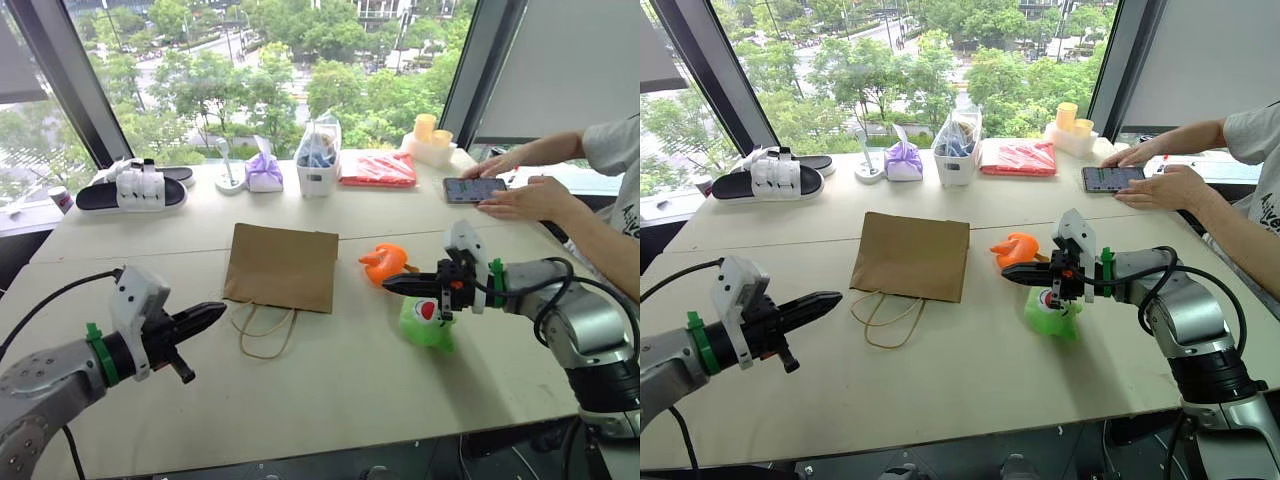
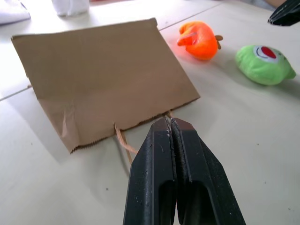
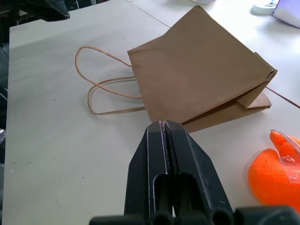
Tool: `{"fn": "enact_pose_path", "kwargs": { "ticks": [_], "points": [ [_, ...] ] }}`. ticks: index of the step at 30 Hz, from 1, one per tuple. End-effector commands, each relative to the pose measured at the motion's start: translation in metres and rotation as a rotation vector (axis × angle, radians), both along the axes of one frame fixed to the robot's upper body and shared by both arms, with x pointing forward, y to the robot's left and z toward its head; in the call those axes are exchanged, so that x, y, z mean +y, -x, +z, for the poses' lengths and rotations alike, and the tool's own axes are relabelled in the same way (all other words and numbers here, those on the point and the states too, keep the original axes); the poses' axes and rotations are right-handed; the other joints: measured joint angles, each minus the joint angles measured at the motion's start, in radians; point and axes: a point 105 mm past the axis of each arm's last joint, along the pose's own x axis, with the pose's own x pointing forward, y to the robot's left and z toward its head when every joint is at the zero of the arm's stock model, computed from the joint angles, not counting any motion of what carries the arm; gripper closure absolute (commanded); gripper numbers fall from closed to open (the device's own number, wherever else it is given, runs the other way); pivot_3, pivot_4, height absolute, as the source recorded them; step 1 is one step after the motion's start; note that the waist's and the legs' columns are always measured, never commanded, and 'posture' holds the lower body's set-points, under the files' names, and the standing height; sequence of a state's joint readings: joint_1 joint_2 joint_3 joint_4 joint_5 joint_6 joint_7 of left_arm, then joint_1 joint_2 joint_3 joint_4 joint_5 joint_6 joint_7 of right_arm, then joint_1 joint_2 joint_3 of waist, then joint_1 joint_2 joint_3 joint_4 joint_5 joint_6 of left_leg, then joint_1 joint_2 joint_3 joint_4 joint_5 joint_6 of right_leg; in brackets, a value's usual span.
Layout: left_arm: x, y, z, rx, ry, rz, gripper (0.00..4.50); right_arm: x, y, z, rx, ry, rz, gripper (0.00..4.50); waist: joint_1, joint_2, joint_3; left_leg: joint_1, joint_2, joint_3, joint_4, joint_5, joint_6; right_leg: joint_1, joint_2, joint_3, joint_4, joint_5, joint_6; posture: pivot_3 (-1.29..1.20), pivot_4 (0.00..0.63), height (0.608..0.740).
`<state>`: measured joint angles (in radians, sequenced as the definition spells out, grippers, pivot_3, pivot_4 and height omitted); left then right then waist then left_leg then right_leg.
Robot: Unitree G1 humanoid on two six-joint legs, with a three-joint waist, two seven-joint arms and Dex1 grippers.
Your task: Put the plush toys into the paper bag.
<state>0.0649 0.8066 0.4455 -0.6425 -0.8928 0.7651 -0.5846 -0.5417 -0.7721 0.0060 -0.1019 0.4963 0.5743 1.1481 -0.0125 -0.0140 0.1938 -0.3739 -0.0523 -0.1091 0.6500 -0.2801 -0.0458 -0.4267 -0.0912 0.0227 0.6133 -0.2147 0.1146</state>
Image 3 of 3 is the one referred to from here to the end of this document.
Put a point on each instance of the white purple object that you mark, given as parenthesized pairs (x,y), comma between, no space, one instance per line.
(289,12)

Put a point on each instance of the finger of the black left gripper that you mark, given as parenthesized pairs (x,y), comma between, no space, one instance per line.
(44,10)

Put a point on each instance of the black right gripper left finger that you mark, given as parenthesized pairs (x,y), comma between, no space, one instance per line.
(140,168)

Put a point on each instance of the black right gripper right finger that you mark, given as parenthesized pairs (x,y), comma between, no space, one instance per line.
(199,168)

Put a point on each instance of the white tape roll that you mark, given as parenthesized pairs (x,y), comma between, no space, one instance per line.
(262,8)

